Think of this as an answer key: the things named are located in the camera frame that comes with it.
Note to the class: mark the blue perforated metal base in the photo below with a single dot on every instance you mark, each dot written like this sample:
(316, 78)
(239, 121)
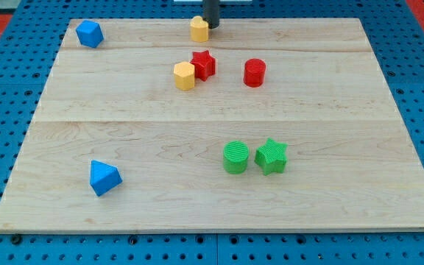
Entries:
(29, 46)

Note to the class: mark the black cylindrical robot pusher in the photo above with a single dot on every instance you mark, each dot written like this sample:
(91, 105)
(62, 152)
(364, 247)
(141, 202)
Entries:
(211, 13)

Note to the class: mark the green star block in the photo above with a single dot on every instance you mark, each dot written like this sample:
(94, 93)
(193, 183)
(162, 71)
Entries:
(271, 157)

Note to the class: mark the blue triangular prism block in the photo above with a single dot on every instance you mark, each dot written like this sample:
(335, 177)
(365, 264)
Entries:
(103, 177)

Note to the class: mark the yellow hexagon block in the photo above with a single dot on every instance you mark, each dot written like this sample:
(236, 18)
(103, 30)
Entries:
(184, 76)

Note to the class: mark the light wooden board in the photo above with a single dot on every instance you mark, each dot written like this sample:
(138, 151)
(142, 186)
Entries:
(351, 166)

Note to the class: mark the green cylinder block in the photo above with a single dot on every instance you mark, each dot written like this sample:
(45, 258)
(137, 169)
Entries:
(235, 157)

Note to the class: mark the red star block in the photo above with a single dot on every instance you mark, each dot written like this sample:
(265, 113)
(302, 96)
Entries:
(204, 63)

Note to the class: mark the red cylinder block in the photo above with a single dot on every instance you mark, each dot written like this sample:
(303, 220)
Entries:
(254, 72)

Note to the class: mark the yellow heart block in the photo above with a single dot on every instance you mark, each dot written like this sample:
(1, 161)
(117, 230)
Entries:
(199, 29)

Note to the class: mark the blue cube block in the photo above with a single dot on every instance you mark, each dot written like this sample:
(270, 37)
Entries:
(89, 33)

